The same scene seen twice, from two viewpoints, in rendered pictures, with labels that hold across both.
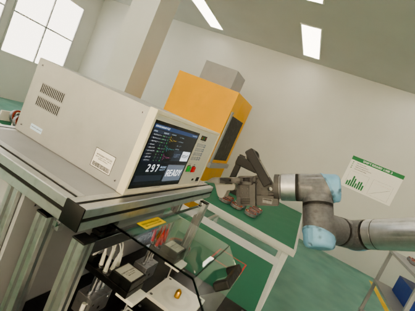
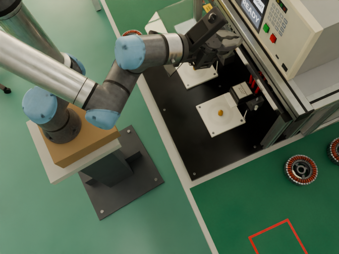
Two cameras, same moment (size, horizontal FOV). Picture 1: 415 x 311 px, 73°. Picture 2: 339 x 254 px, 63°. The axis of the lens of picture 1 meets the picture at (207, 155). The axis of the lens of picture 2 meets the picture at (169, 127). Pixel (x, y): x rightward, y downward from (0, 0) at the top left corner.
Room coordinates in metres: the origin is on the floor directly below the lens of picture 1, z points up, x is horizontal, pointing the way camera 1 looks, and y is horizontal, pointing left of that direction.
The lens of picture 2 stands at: (1.13, -0.49, 1.84)
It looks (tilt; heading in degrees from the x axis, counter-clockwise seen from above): 68 degrees down; 150
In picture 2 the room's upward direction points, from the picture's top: 14 degrees counter-clockwise
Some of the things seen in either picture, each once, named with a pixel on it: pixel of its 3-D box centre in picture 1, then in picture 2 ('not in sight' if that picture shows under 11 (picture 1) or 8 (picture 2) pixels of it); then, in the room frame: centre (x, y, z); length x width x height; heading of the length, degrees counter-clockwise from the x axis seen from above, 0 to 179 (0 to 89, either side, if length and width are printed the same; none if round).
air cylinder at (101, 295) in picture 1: (92, 298); (225, 54); (0.68, 0.12, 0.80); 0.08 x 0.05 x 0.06; 160
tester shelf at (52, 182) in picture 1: (115, 168); (298, 7); (0.86, 0.25, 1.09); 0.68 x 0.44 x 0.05; 160
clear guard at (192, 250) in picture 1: (171, 245); (197, 29); (0.64, -0.01, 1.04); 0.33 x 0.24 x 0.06; 70
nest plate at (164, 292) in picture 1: (176, 298); (220, 114); (0.86, -0.09, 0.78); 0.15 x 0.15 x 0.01; 70
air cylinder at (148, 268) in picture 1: (144, 268); (252, 98); (0.91, 0.04, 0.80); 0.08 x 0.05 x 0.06; 160
